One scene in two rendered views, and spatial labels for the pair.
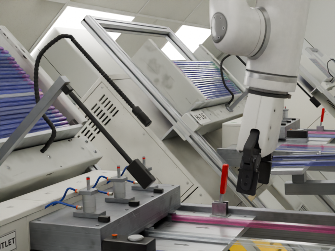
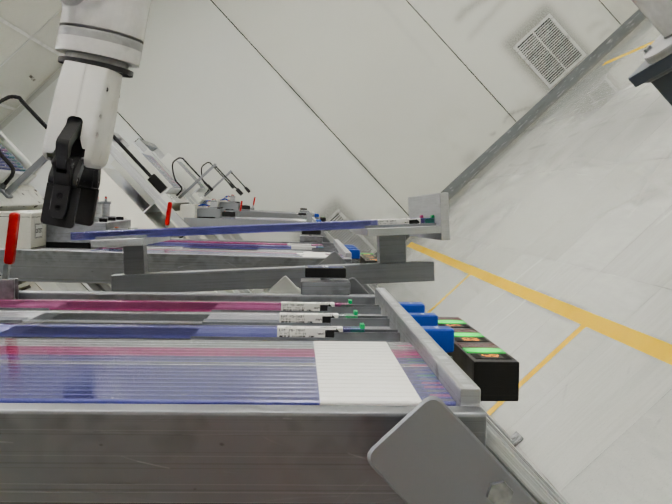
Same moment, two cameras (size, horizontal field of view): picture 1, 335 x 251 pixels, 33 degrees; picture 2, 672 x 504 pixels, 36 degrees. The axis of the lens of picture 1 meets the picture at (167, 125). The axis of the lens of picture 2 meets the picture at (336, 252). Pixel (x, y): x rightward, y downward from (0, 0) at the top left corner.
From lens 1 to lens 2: 0.21 m
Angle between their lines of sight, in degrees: 25
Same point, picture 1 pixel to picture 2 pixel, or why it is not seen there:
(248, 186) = (62, 210)
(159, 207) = not seen: outside the picture
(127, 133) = not seen: outside the picture
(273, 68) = (106, 20)
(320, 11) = (160, 83)
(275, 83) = (110, 45)
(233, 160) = (15, 270)
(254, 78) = (75, 36)
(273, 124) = (105, 114)
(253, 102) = (73, 73)
